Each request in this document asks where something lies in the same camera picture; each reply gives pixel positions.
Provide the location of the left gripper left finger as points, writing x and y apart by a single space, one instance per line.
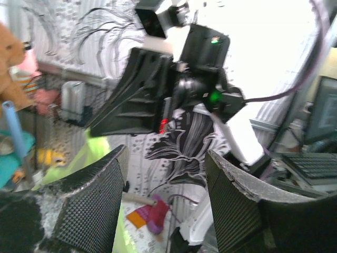
21 227

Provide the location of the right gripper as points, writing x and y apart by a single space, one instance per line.
150 89

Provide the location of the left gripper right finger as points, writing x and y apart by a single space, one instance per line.
271 208

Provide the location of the green trash bag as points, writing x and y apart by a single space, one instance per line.
80 205

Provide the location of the blue lint roller mop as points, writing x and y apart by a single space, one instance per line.
17 138

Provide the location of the silver foil pouch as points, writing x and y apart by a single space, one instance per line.
72 100

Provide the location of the yellow plush toy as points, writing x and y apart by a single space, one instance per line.
49 157

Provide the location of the black keyboard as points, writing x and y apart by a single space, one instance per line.
313 168

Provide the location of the teal folded cloth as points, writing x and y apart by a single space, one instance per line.
9 163

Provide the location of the pink plush toy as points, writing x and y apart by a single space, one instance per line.
27 72

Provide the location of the computer monitor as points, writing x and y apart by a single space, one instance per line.
321 123

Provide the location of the brown plush bear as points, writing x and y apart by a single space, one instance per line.
12 54

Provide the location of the black wire basket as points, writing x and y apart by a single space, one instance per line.
48 99

